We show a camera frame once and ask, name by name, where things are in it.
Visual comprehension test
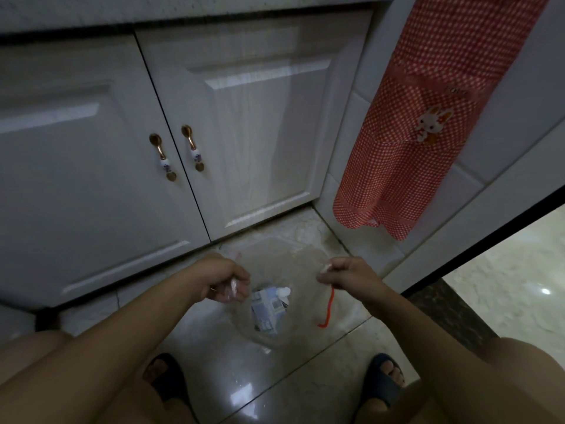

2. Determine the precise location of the red checkered apron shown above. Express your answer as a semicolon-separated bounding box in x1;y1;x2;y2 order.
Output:
332;0;553;242

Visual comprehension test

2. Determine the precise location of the person's left hand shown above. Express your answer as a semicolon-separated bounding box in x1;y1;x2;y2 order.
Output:
200;254;252;304

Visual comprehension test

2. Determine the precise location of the person's left forearm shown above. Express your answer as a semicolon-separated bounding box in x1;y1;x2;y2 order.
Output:
0;259;209;424

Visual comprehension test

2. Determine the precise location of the transparent plastic trash bag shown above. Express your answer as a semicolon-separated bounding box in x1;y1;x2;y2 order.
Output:
218;236;341;349

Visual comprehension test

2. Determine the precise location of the person's right hand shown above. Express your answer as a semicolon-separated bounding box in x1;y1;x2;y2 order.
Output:
317;257;390;302

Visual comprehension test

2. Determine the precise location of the dark blue slipper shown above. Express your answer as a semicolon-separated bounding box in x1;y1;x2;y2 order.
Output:
142;353;197;422
354;353;407;413

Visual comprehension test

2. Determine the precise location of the red bag drawstring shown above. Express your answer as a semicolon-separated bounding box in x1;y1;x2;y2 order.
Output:
317;284;337;328

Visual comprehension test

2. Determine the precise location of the brass and ceramic door handle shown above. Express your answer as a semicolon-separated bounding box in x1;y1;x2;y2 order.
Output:
149;133;178;182
181;125;206;173

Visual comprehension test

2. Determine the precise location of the white door frame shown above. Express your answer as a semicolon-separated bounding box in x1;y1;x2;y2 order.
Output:
383;121;565;297

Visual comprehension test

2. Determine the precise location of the white cabinet door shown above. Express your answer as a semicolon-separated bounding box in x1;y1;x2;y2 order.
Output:
0;33;212;310
134;11;374;241

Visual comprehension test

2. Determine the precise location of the person's right leg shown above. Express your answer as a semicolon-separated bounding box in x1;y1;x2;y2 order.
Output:
352;336;565;424

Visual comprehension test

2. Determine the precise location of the blue and white carton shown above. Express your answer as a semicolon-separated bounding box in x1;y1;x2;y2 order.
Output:
250;288;288;336

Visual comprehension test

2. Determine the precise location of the person's leg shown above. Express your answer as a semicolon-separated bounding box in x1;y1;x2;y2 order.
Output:
352;336;565;424
0;329;198;424

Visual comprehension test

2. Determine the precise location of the person's right forearm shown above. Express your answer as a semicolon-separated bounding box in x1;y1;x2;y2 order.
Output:
370;280;565;424

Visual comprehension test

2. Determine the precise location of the person's left leg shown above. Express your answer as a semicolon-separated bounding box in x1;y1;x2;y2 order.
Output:
0;329;198;424

